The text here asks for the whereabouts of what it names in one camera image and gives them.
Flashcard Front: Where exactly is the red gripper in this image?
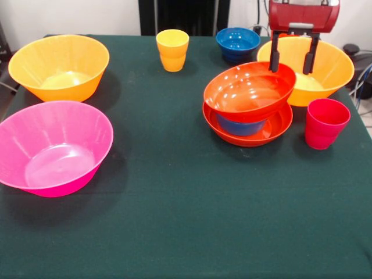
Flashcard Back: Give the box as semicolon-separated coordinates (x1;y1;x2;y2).
267;0;341;75

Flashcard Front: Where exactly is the red plastic bowl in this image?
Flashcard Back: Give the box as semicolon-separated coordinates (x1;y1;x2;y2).
203;61;297;124
202;100;294;148

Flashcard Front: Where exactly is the light blue translucent bowl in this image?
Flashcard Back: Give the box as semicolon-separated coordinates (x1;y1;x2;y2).
216;114;267;137

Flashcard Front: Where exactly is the large orange plastic bowl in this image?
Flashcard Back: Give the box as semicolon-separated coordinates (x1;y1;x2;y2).
256;36;355;107
8;34;110;103

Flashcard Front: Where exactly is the dark blue plastic bowl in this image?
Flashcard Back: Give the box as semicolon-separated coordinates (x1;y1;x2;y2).
215;27;262;63

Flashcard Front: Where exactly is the black chair base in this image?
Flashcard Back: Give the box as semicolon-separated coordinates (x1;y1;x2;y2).
342;43;372;88

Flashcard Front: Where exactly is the crimson plastic cup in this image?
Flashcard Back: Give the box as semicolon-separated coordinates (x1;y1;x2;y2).
305;98;352;151

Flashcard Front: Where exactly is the yellow plastic cup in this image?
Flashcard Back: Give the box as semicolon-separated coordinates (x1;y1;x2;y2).
155;28;190;73

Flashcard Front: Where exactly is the dark green tablecloth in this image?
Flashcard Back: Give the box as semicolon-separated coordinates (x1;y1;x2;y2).
0;34;372;279

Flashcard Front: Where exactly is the large pink plastic bowl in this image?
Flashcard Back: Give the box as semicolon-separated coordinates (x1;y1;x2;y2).
0;100;115;198

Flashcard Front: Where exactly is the tangle of floor cables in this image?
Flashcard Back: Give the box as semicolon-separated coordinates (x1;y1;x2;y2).
348;62;372;101

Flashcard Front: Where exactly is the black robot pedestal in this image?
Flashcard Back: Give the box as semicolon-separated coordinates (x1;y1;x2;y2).
138;0;231;37

